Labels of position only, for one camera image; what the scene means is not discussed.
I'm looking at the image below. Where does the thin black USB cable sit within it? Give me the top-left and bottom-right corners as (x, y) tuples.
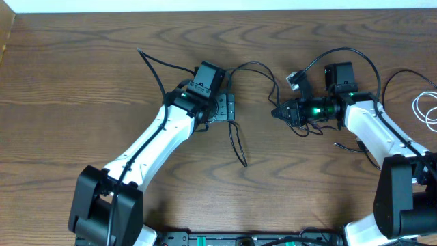
(225, 61), (324, 168)

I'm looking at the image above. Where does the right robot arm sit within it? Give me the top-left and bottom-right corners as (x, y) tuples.
(271, 62), (436, 245)

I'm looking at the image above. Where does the white USB cable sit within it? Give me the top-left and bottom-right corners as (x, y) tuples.
(412, 90), (437, 133)

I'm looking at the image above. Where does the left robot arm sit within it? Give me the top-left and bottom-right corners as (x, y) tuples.
(68, 61), (234, 245)

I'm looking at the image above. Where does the thick black USB cable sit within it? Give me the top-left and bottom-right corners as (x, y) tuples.
(333, 68), (437, 172)

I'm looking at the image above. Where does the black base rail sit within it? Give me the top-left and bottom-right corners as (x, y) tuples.
(153, 230), (347, 246)

